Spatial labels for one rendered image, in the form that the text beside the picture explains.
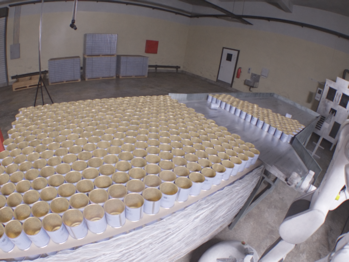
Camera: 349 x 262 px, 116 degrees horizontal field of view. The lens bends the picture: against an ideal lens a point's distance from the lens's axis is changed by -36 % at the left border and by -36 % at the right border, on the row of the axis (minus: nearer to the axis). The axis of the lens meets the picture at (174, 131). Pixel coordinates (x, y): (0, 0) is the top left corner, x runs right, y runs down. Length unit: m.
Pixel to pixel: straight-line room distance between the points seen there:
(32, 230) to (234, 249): 1.38
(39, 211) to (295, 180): 1.14
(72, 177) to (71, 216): 0.18
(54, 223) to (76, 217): 0.08
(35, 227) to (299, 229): 0.98
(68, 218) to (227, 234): 1.71
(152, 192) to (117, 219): 0.17
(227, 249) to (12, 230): 1.43
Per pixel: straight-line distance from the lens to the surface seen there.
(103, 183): 0.69
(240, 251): 1.56
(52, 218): 0.61
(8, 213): 0.71
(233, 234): 2.07
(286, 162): 1.34
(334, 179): 0.75
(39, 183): 0.74
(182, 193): 0.67
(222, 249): 1.51
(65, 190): 0.68
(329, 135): 6.13
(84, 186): 0.68
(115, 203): 0.61
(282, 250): 1.03
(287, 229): 0.86
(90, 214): 0.62
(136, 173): 0.72
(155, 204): 0.60
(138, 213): 0.59
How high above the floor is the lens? 1.65
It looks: 27 degrees down
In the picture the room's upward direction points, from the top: 9 degrees clockwise
